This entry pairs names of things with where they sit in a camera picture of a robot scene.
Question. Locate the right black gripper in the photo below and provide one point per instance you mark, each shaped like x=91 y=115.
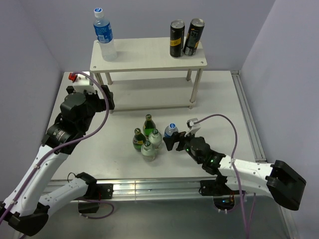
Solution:
x=177 y=137

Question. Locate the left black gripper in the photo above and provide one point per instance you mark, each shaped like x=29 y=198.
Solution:
x=101 y=105

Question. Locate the small blue label water bottle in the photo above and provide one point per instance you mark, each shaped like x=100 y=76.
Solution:
x=170 y=129

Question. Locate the green glass bottle front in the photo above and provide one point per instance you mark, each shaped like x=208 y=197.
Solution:
x=138 y=139

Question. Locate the green glass bottle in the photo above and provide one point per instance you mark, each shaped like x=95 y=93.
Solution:
x=138 y=139
x=149 y=125

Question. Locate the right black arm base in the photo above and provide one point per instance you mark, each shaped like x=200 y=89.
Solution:
x=214 y=189

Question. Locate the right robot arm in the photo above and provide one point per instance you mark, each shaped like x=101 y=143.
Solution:
x=278 y=180

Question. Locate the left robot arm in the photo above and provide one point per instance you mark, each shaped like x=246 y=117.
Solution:
x=27 y=209

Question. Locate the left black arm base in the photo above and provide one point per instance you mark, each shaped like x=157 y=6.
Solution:
x=103 y=191

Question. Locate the white two-tier shelf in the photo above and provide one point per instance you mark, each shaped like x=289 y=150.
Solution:
x=144 y=76

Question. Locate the clear soda bottle rear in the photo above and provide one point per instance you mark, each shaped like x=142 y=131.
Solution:
x=155 y=137

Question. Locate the clear soda bottle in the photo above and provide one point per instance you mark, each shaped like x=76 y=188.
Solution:
x=155 y=137
x=148 y=151

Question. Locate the green glass bottle rear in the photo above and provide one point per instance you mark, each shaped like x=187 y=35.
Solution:
x=149 y=125

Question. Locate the clear soda bottle front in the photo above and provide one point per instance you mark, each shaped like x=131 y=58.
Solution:
x=148 y=151

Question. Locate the black can yellow label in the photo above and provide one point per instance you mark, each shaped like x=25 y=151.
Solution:
x=177 y=28

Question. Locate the black can gold top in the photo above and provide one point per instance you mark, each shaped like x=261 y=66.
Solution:
x=193 y=36

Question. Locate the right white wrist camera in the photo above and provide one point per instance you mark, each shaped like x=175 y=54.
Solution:
x=193 y=126

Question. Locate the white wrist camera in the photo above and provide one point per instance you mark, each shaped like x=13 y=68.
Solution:
x=193 y=126
x=81 y=84

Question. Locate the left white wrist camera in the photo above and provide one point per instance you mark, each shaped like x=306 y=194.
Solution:
x=81 y=84

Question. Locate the aluminium front rail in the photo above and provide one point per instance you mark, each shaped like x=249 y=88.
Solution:
x=157 y=189

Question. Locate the aluminium side rail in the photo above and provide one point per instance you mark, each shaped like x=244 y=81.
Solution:
x=248 y=119

